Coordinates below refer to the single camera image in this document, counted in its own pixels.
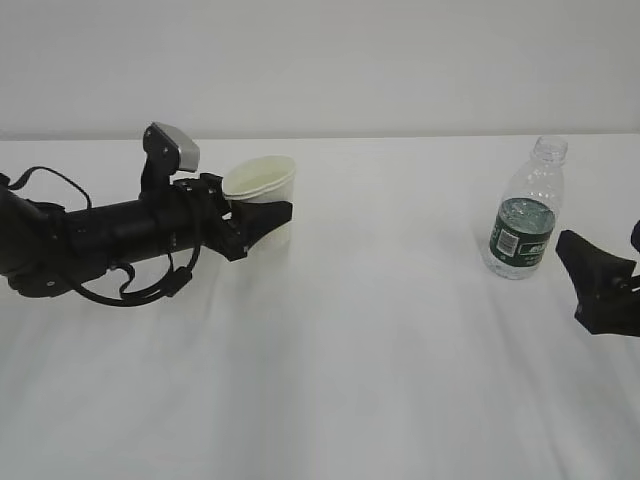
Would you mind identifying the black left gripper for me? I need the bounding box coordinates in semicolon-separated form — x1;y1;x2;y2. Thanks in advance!
159;173;293;262

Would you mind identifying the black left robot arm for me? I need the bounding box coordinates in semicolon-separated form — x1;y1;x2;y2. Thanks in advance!
1;172;293;307

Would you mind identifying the white paper cup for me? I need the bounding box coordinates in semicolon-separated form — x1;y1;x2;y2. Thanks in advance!
222;155;297;246

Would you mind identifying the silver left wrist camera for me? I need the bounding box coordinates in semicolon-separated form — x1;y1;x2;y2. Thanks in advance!
143;122;200;176

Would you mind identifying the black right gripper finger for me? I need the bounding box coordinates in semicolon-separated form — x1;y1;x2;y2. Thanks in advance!
556;230;639;336

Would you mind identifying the clear green-label water bottle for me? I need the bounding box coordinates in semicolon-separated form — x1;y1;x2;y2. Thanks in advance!
485;136;568;280

